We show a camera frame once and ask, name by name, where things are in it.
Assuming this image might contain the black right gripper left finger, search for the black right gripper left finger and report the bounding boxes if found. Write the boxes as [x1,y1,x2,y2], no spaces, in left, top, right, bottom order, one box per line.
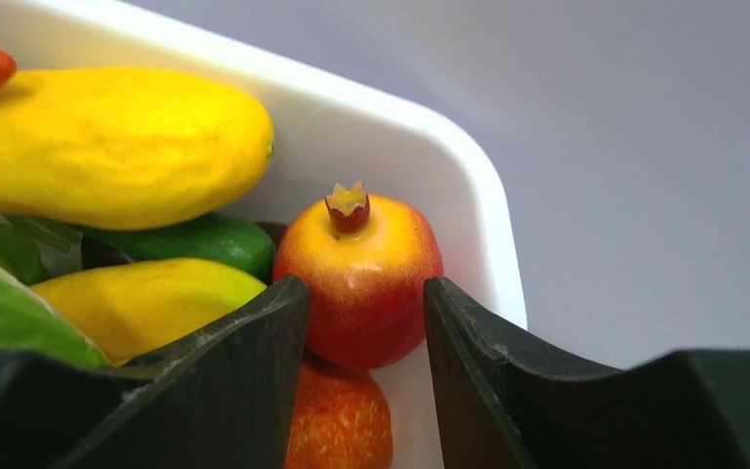
[0,277,310,468]

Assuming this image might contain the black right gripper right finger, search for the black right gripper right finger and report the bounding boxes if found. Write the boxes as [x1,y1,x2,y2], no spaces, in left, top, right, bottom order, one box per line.
[424,277,750,468]

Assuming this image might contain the red apple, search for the red apple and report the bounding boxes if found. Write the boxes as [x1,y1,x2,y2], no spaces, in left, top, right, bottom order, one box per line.
[272,182,443,369]

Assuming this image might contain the orange tangerine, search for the orange tangerine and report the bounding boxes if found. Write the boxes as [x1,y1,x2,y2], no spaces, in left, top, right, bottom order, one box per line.
[285,356,394,469]

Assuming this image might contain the green cucumber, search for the green cucumber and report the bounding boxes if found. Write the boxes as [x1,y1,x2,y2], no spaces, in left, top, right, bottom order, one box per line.
[74,212,276,282]

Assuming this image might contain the watermelon slice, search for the watermelon slice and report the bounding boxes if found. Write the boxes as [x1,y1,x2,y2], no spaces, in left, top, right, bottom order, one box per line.
[0,267,109,368]

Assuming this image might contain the yellow mango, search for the yellow mango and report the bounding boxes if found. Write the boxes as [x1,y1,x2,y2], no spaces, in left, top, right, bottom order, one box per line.
[0,66,274,230]

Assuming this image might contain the white plastic bin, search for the white plastic bin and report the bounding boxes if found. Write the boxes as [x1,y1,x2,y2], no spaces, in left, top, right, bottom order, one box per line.
[0,0,529,469]

